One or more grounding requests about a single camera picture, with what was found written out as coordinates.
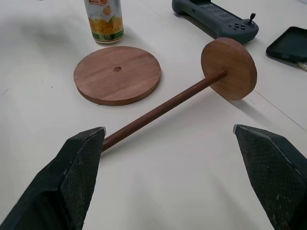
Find orange drink can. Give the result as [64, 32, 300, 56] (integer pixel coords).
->
[83, 0, 125, 46]

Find round wooden base disc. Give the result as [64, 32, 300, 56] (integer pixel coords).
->
[73, 46, 162, 106]

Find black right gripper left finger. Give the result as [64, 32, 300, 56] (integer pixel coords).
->
[0, 126, 106, 230]

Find grey handheld remote controller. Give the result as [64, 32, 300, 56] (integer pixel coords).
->
[171, 0, 260, 45]

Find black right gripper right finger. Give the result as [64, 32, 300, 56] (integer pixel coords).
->
[233, 124, 307, 230]

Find small clear plastic packet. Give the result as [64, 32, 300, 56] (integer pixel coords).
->
[296, 60, 307, 73]

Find wooden rod with disc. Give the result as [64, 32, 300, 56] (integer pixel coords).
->
[101, 37, 258, 153]

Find black phone case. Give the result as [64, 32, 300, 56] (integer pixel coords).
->
[265, 26, 307, 64]

